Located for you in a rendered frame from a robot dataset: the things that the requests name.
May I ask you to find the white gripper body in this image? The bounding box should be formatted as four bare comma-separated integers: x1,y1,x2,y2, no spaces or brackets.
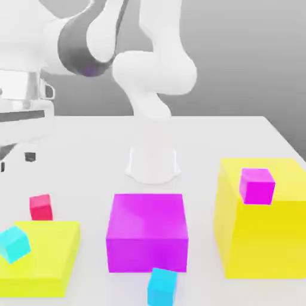
0,99,56,147

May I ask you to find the small red cube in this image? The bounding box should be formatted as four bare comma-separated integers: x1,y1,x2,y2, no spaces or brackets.
29,194,54,221

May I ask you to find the small cyan cube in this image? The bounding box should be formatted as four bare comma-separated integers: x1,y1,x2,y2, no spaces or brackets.
0,225,32,265
146,267,178,306

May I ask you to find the small magenta cube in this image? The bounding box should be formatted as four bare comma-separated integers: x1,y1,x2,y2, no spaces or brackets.
238,167,276,206

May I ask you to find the large lime yellow box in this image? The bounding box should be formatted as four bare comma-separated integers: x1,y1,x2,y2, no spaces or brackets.
0,220,81,298

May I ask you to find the large magenta box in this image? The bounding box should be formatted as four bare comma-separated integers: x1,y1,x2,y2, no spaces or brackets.
105,193,189,274

